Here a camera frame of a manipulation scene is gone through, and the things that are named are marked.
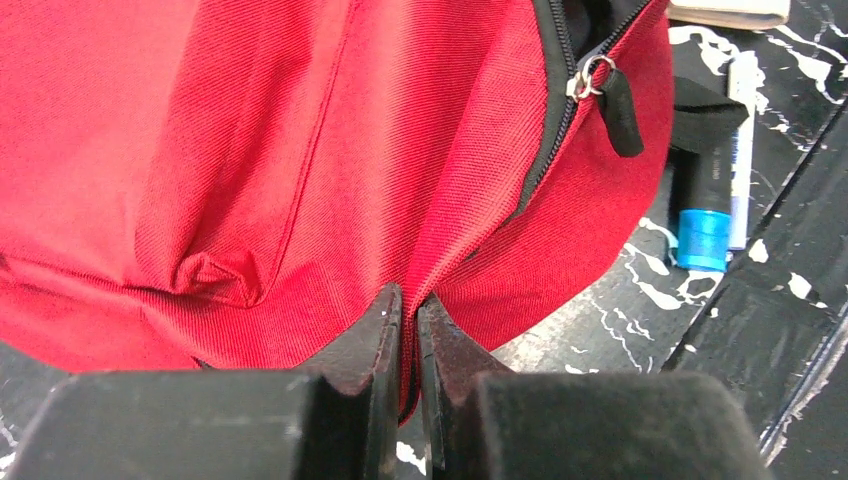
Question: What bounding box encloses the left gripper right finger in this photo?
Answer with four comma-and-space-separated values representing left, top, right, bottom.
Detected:
417, 296, 770, 479

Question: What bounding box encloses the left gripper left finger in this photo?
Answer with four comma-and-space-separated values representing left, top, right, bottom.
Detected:
7, 284, 402, 479

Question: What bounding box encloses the red student backpack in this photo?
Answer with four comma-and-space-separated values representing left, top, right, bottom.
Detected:
0, 0, 750, 425

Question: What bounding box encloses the black marker blue cap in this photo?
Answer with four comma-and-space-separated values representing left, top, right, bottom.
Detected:
672, 140, 732, 273

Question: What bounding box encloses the white pen blue cap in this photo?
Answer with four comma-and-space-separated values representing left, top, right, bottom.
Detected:
727, 51, 759, 251

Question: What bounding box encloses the beige small wallet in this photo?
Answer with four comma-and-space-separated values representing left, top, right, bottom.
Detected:
666, 0, 791, 31

